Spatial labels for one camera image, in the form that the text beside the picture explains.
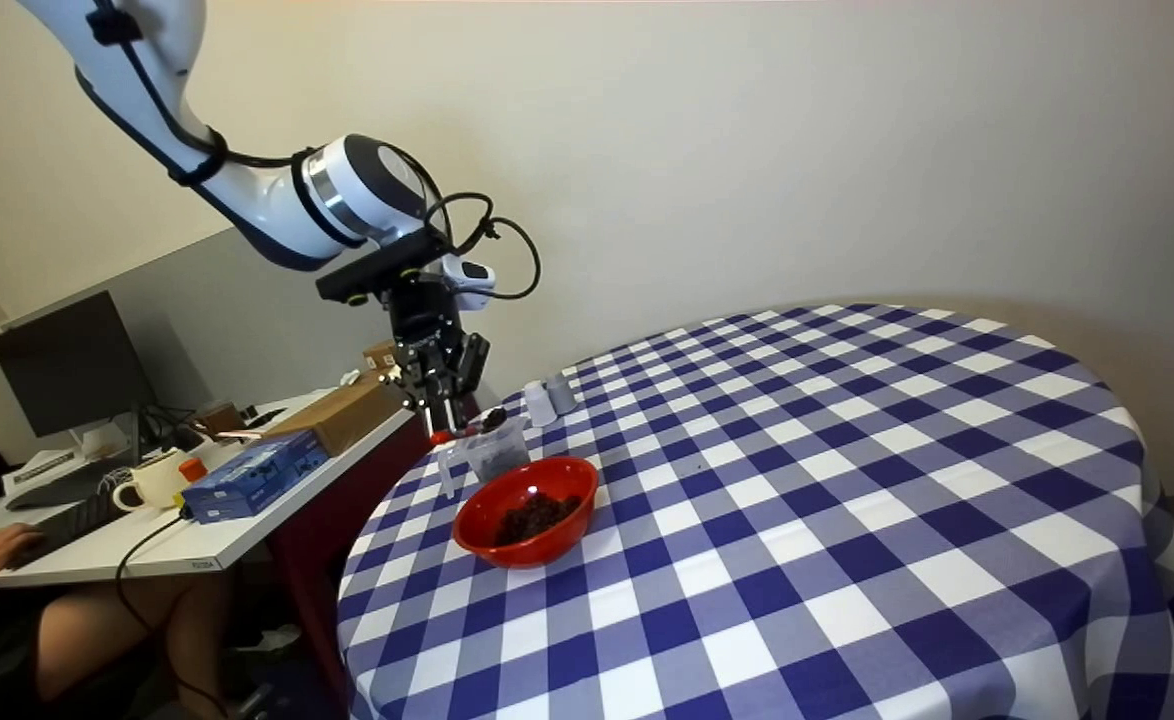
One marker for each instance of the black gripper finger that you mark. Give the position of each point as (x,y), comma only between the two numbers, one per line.
(472,362)
(415,375)

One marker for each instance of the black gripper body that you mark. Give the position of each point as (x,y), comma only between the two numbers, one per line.
(425,310)

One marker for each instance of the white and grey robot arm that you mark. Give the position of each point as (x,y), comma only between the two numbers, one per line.
(277,205)

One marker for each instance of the clear plastic jar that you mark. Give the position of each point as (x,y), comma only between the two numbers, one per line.
(499,455)

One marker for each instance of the dark brown bowl contents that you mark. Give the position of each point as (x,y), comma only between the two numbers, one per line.
(537,516)

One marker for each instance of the red bowl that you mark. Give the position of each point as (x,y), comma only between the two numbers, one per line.
(507,540)

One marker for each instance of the small cardboard box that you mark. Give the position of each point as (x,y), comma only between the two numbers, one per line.
(381,356)

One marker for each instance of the white shaker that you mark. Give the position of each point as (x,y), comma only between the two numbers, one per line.
(539,405)

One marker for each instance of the long cardboard box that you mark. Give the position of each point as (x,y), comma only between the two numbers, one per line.
(342,415)

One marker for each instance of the grey shaker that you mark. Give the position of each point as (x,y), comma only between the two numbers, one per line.
(561,395)

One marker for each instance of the blue box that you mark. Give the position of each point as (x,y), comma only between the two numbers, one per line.
(252,480)

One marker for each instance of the orange cap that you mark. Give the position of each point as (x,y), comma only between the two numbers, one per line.
(193,468)

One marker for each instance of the white desk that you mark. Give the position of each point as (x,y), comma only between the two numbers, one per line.
(207,545)

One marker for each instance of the cream mug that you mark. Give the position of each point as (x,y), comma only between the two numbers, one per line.
(159,482)

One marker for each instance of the black monitor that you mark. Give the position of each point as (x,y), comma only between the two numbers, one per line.
(72,365)

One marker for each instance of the black keyboard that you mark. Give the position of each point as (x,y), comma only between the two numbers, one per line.
(72,525)

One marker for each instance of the blue white checked tablecloth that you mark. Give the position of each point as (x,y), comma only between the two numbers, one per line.
(847,520)

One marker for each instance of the person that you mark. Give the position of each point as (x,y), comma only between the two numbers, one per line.
(97,630)

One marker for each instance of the black bar wrist camera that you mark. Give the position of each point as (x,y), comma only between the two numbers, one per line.
(377,268)

